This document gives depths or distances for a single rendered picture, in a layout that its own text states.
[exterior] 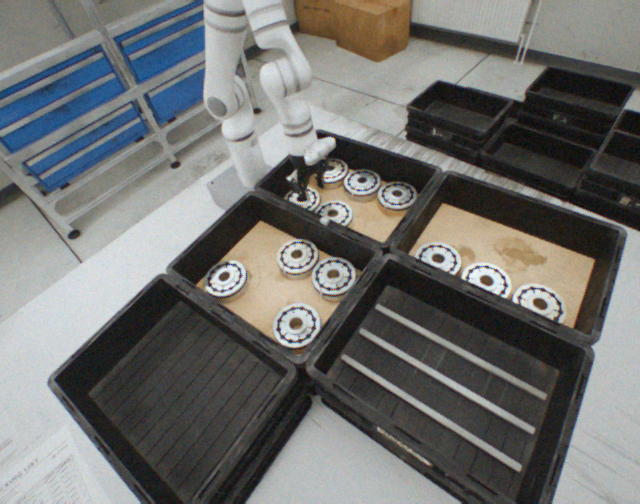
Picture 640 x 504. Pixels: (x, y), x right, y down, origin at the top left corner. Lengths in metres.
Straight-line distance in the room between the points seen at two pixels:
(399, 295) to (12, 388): 1.04
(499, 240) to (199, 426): 0.78
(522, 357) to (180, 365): 0.70
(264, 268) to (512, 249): 0.60
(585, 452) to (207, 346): 0.80
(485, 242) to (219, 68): 0.75
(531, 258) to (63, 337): 1.26
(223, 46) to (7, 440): 1.06
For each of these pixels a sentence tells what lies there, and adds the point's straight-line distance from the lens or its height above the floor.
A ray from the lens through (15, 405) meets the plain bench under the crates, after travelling 1.23.
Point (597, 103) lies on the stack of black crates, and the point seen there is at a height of 0.49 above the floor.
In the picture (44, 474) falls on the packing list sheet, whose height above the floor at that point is 0.70.
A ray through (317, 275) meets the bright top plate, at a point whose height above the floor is 0.86.
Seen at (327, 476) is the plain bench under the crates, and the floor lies 0.70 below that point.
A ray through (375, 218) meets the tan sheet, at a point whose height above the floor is 0.83.
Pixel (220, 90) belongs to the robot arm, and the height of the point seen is 1.13.
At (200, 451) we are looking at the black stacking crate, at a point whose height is 0.83.
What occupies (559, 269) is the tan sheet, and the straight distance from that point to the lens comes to 0.94.
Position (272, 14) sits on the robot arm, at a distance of 0.77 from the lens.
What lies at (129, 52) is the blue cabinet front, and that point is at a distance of 2.57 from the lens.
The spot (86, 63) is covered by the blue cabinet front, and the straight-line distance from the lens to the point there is 2.48.
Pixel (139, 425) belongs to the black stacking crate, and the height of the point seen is 0.83.
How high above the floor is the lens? 1.53
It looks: 52 degrees down
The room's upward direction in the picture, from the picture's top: 11 degrees counter-clockwise
